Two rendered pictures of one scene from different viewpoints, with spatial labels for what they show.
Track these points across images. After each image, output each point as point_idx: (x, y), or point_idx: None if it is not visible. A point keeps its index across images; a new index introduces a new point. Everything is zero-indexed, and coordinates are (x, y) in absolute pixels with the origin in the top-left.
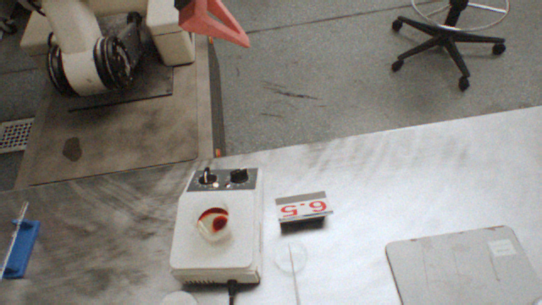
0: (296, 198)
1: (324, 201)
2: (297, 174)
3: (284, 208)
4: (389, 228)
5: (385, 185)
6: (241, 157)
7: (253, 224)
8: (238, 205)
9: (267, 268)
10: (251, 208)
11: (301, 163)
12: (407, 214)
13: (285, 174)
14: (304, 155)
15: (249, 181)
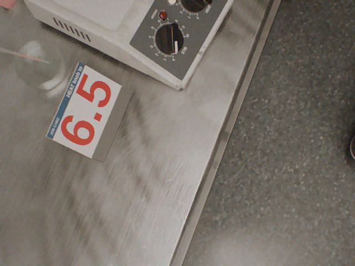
0: (115, 118)
1: (84, 148)
2: (152, 141)
3: (104, 90)
4: (1, 212)
5: (60, 252)
6: (232, 79)
7: (69, 10)
8: (105, 2)
9: (49, 35)
10: (90, 16)
11: (167, 158)
12: (2, 249)
13: (162, 125)
14: (179, 170)
15: (152, 47)
